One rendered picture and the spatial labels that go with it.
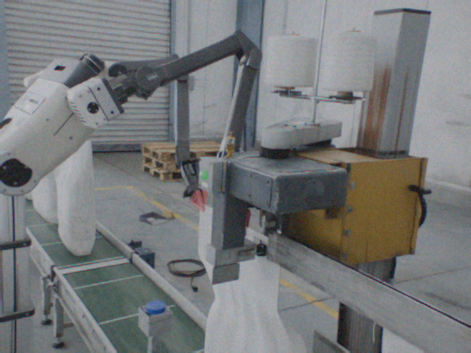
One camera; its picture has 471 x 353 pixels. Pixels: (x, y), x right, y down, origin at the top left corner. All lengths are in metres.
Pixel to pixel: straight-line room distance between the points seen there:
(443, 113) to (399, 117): 5.60
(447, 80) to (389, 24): 5.62
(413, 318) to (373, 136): 0.65
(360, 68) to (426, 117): 5.96
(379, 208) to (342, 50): 0.47
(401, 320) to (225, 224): 0.52
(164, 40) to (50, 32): 1.93
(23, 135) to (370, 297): 1.14
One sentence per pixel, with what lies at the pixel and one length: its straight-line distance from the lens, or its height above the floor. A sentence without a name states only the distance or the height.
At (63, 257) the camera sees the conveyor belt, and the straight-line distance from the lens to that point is 3.33.
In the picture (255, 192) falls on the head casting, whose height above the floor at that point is 1.27.
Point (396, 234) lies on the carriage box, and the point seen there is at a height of 1.10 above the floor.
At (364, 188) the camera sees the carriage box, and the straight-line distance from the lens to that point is 1.51.
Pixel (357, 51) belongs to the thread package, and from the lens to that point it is 1.45.
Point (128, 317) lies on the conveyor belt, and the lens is 2.58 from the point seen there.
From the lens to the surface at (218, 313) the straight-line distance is 1.70.
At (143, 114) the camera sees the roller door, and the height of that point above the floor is 0.67.
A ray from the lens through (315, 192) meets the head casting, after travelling 1.29.
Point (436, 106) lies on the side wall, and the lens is 7.31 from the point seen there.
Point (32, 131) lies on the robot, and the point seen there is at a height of 1.34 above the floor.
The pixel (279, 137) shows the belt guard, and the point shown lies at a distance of 1.41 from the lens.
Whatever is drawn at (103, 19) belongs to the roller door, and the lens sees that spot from 9.12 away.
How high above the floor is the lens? 1.57
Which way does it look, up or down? 12 degrees down
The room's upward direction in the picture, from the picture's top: 3 degrees clockwise
